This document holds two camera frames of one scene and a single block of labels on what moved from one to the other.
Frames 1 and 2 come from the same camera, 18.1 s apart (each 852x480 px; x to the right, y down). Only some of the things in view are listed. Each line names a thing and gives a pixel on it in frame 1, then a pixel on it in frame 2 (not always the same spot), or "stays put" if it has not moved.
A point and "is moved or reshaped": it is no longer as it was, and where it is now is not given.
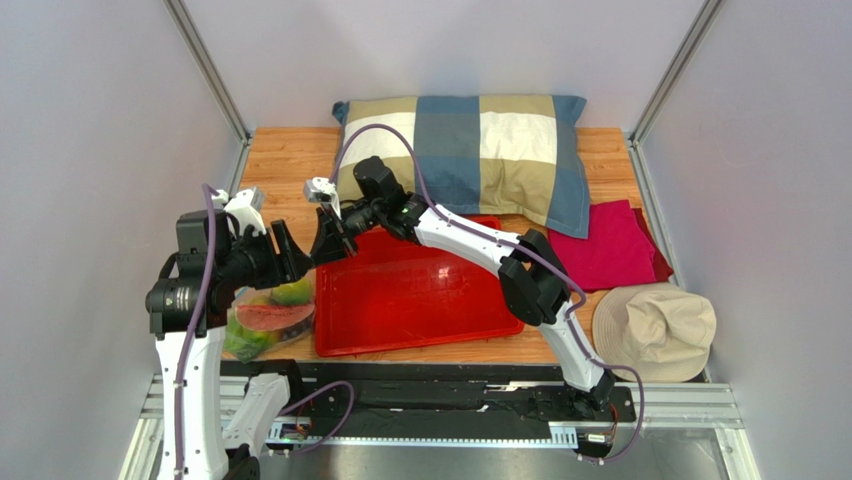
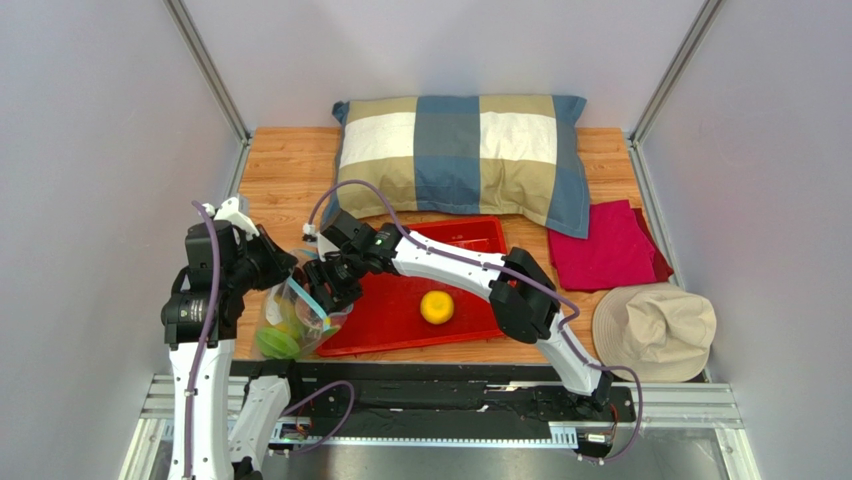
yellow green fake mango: (291, 294) to (289, 321)
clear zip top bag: (263, 319) is moved or reshaped
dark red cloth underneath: (663, 271) stays put
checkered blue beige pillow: (496, 155) stays put
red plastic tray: (401, 294) stays put
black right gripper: (339, 229) to (335, 281)
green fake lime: (246, 345) to (276, 344)
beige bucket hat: (663, 332) stays put
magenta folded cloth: (617, 253) stays put
